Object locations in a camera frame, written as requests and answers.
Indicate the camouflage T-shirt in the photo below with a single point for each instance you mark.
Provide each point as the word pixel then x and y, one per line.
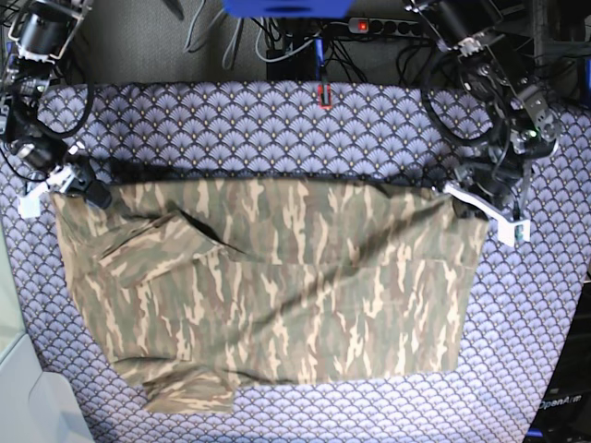
pixel 195 289

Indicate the white plastic bin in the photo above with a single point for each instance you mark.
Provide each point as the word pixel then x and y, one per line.
pixel 36 405

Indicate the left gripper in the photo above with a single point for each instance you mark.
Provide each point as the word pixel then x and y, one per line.
pixel 485 189

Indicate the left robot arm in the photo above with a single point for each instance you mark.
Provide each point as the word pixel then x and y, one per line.
pixel 523 127

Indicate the black OpenArm box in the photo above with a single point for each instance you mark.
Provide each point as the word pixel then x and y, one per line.
pixel 564 412

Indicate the black power strip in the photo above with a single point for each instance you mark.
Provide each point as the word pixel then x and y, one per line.
pixel 385 27

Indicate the purple fan-pattern table cloth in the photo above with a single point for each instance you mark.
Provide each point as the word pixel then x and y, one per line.
pixel 517 320

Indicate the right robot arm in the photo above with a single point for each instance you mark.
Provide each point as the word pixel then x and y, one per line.
pixel 40 34

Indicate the blue clamp right edge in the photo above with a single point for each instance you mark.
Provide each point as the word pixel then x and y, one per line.
pixel 585 83

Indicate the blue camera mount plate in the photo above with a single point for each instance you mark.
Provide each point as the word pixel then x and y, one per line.
pixel 287 8

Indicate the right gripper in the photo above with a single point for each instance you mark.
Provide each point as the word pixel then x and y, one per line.
pixel 65 173

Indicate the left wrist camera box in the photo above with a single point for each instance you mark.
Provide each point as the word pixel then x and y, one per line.
pixel 511 233

